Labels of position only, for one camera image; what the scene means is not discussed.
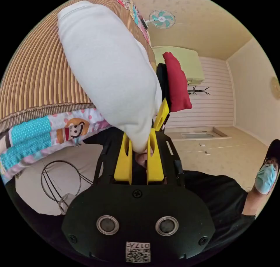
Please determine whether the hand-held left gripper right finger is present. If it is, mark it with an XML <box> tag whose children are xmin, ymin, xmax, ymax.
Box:
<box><xmin>147</xmin><ymin>128</ymin><xmax>165</xmax><ymax>185</ymax></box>

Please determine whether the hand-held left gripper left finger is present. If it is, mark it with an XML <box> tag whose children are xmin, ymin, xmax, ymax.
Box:
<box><xmin>113</xmin><ymin>132</ymin><xmax>133</xmax><ymax>185</ymax></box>

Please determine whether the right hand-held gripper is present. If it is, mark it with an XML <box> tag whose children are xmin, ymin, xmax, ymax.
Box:
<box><xmin>153</xmin><ymin>63</ymin><xmax>172</xmax><ymax>132</ymax></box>

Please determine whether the white long sleeve shirt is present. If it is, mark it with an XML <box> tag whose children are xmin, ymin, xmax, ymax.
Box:
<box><xmin>57</xmin><ymin>0</ymin><xmax>162</xmax><ymax>153</ymax></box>

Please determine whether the red cloth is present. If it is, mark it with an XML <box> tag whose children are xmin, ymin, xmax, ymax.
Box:
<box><xmin>162</xmin><ymin>51</ymin><xmax>193</xmax><ymax>113</ymax></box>

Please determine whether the black coat rack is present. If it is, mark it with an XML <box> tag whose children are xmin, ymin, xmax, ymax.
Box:
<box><xmin>188</xmin><ymin>86</ymin><xmax>211</xmax><ymax>96</ymax></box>

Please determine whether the pale green cupboard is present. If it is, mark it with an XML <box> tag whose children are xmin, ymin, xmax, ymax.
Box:
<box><xmin>152</xmin><ymin>46</ymin><xmax>206</xmax><ymax>86</ymax></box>

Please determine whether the person's body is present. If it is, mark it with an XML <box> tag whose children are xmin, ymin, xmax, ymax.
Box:
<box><xmin>4</xmin><ymin>127</ymin><xmax>280</xmax><ymax>259</ymax></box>

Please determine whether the bed with striped woven mat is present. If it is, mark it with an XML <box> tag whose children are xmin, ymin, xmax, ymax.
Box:
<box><xmin>0</xmin><ymin>0</ymin><xmax>158</xmax><ymax>184</ymax></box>

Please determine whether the black wire frame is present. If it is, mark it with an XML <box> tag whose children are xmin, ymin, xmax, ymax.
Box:
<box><xmin>41</xmin><ymin>160</ymin><xmax>95</xmax><ymax>215</ymax></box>

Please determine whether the wall fan with teal blades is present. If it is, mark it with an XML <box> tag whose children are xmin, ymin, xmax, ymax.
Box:
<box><xmin>142</xmin><ymin>9</ymin><xmax>176</xmax><ymax>29</ymax></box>

